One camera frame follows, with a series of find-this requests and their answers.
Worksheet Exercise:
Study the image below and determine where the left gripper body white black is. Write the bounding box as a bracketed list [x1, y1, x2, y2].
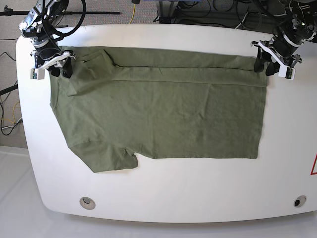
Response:
[251, 40, 302, 68]

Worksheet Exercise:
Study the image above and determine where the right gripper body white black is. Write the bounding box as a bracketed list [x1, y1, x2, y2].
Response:
[31, 50, 76, 71]

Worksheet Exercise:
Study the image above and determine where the olive green T-shirt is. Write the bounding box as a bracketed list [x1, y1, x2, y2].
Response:
[50, 47, 268, 173]

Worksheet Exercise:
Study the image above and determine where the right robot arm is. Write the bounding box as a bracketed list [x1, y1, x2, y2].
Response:
[19, 0, 87, 80]

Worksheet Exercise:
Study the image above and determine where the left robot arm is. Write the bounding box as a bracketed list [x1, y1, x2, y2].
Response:
[251, 0, 317, 80]

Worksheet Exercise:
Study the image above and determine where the black stand leg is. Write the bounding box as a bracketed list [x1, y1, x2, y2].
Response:
[0, 84, 18, 96]

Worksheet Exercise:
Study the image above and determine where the black tripod bar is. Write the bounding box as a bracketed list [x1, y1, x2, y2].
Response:
[0, 8, 120, 16]

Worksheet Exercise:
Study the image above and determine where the red triangle sticker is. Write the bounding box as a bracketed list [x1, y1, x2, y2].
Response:
[310, 155, 317, 176]

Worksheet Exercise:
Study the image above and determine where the right table grommet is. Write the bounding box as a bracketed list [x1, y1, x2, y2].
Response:
[294, 195, 307, 207]

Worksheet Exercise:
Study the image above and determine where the table grommet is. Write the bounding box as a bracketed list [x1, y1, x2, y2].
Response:
[79, 197, 96, 210]
[294, 195, 307, 207]

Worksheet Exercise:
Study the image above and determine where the left table grommet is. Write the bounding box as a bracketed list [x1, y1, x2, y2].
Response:
[79, 197, 96, 210]

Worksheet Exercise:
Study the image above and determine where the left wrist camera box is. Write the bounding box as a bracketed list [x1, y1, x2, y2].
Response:
[278, 65, 296, 80]

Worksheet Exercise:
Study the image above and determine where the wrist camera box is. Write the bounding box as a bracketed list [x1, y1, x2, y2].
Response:
[30, 68, 45, 80]
[278, 65, 296, 80]

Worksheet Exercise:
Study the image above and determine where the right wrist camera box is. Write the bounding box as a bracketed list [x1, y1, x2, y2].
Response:
[30, 68, 45, 80]

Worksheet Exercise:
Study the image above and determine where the yellow floor cable coil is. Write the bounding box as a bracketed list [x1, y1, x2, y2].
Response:
[0, 101, 23, 128]

